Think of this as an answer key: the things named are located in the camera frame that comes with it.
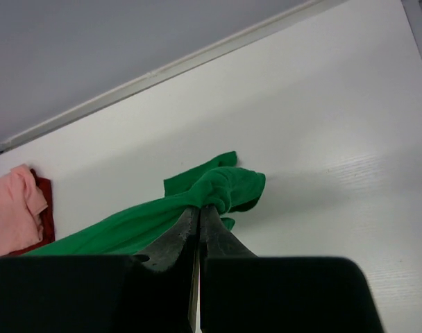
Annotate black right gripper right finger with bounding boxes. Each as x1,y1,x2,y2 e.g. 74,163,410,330
199,205,384,332

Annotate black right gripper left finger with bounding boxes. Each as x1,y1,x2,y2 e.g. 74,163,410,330
0,207,199,332

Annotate green t shirt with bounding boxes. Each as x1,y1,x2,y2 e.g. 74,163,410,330
28,151,267,256

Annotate dark red t shirt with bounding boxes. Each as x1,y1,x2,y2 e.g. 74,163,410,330
10,169,56,256

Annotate pink t shirt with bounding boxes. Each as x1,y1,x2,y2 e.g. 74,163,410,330
0,164,48,256

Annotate aluminium table edge rail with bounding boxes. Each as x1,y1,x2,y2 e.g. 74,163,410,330
0,1,422,155

